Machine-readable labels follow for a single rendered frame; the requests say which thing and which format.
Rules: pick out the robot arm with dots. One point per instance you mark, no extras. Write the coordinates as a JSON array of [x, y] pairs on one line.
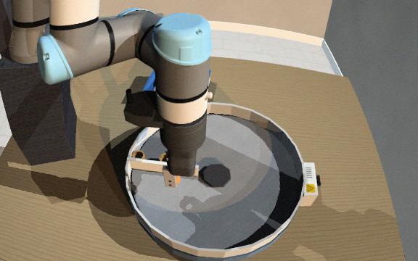
[[67, 39]]

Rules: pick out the blue open-top crate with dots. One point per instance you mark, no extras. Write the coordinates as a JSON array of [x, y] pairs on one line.
[[150, 85]]

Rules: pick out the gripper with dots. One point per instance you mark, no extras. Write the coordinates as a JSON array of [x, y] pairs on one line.
[[182, 128]]

